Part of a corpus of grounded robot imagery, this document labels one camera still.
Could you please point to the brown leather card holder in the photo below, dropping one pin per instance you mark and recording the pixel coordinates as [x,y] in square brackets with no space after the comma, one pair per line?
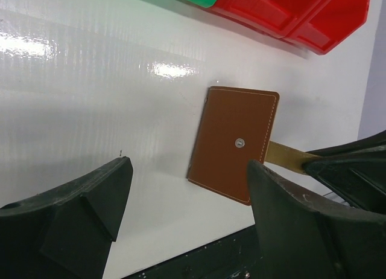
[235,127]

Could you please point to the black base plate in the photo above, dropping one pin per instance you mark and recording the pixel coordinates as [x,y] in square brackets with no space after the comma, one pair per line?
[226,258]

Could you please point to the red plastic bin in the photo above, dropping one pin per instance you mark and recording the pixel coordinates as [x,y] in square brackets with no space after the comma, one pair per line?
[275,17]
[329,24]

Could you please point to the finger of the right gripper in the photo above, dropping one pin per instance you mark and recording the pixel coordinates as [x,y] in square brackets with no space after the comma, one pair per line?
[354,171]

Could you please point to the right red plastic bin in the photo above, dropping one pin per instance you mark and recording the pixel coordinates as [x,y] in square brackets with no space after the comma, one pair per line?
[329,24]

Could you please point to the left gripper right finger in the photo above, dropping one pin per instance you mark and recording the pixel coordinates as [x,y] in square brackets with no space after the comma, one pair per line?
[273,197]

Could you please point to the middle red plastic bin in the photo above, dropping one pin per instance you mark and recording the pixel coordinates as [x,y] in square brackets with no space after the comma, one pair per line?
[275,17]

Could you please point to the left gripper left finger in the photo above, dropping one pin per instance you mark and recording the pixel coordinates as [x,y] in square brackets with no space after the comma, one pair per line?
[67,231]

